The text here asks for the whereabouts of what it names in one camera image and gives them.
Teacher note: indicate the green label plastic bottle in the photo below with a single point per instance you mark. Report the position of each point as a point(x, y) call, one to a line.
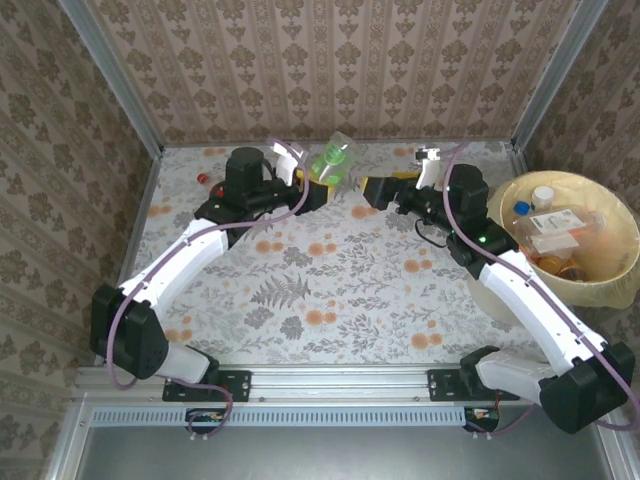
point(332, 157)

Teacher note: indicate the blue-capped clear bottle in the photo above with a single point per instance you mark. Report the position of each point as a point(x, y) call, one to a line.
point(521, 207)

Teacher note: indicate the square clear white-label bottle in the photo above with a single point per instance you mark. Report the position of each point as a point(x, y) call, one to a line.
point(555, 222)

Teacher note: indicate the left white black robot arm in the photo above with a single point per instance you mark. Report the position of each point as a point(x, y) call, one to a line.
point(175, 260)

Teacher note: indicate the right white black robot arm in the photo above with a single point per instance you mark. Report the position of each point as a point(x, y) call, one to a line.
point(540, 310)

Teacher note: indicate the cream round waste bin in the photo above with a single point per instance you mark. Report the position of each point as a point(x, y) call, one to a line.
point(492, 310)

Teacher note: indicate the translucent yellow bin liner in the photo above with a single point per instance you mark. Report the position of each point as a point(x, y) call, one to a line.
point(615, 260)

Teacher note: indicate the red label cola bottle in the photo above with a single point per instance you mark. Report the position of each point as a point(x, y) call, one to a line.
point(202, 178)

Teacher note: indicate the floral print tablecloth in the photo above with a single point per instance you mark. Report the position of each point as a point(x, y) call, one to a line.
point(350, 310)

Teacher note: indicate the grey metal panel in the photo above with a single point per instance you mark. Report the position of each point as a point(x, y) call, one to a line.
point(325, 455)

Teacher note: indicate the aluminium table side rail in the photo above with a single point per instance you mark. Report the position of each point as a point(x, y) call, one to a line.
point(520, 160)
point(145, 210)

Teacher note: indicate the aluminium frame post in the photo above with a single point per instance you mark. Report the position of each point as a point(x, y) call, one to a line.
point(560, 65)
point(115, 80)

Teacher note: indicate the aluminium lower frame bar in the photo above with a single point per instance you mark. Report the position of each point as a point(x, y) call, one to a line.
point(67, 445)

